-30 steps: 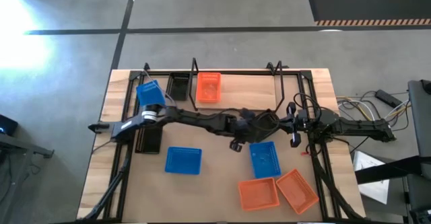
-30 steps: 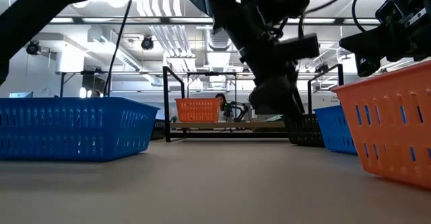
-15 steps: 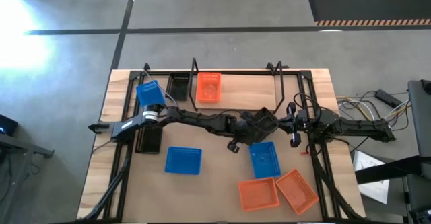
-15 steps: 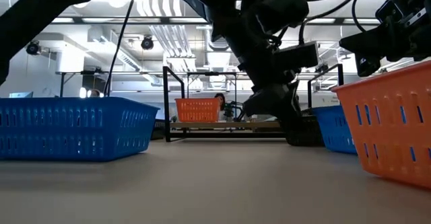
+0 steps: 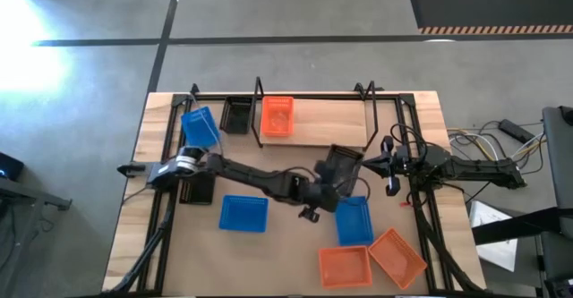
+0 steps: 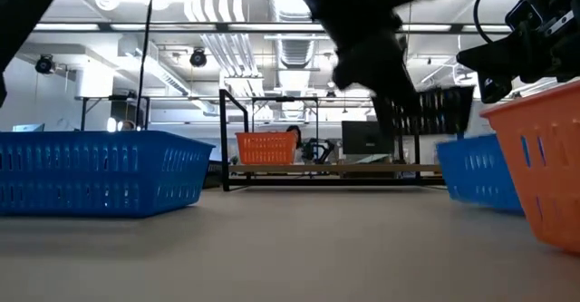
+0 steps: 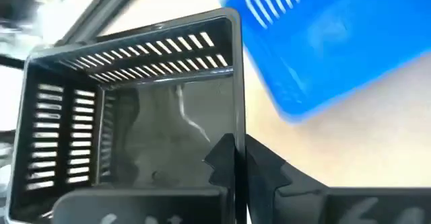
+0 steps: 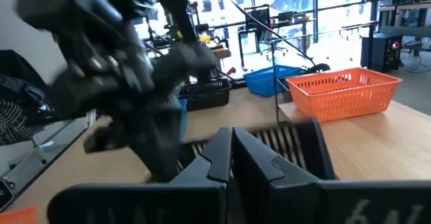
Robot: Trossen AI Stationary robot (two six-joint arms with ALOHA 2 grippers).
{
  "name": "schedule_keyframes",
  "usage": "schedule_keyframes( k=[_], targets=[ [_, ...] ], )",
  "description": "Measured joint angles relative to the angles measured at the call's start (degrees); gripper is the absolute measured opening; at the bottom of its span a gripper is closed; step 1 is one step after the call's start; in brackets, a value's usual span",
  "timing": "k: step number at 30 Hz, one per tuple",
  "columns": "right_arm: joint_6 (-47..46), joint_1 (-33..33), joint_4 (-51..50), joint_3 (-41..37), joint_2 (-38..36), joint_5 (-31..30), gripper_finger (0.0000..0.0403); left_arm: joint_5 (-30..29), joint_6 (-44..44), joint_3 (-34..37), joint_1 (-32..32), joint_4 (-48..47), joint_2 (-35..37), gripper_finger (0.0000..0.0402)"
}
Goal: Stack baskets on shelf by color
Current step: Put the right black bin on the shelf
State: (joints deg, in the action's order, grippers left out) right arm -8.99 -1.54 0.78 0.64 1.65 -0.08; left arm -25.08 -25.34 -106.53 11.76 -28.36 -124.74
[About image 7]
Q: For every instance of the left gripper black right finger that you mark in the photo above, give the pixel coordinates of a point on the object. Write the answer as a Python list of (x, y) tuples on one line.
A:
[(303, 204)]

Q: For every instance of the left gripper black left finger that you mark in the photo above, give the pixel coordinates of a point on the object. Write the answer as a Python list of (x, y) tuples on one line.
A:
[(141, 207)]

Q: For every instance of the black slotted plastic basket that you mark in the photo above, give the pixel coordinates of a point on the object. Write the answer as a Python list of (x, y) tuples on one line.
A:
[(161, 123)]

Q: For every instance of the blue slotted plastic basket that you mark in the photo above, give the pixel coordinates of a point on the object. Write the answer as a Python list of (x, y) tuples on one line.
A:
[(336, 49)]

